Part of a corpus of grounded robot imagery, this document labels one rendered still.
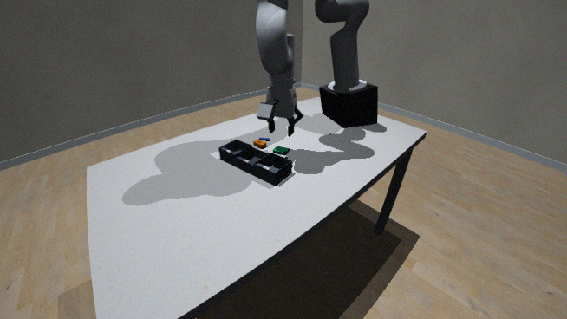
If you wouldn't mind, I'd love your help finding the black rack of bins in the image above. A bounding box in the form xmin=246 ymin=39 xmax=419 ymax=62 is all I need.
xmin=218 ymin=140 xmax=292 ymax=186

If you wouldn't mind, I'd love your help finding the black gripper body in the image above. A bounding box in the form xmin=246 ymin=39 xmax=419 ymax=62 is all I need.
xmin=266 ymin=85 xmax=297 ymax=119

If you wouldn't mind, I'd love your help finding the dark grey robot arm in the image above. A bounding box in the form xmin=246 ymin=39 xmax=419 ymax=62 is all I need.
xmin=256 ymin=0 xmax=369 ymax=121

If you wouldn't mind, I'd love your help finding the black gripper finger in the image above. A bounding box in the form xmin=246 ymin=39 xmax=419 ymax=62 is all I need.
xmin=267 ymin=117 xmax=275 ymax=133
xmin=287 ymin=106 xmax=303 ymax=137

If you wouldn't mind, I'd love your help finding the orange box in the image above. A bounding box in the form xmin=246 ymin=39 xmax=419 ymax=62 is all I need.
xmin=253 ymin=140 xmax=266 ymax=149

